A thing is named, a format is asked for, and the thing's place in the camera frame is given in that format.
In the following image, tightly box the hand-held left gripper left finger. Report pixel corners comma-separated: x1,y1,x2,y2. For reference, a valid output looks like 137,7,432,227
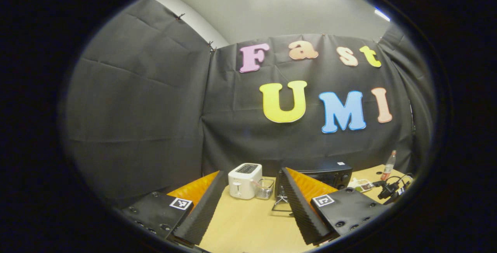
122,170,228,246

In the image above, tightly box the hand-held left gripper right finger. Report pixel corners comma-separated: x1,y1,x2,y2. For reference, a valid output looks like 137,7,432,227
280,167,390,246

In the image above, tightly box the black electric oven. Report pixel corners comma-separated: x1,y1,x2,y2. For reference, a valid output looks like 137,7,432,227
272,162,353,215

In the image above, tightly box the clear water bottle red label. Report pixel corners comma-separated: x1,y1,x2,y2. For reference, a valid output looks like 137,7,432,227
381,150,397,181

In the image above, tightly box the clear glass jar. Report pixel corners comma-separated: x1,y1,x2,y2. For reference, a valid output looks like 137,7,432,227
254,178,275,200

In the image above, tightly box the white toaster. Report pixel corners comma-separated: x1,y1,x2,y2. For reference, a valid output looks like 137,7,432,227
228,163,262,200

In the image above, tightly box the black backdrop cloth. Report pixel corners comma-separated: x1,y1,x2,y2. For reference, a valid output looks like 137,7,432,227
60,0,437,207

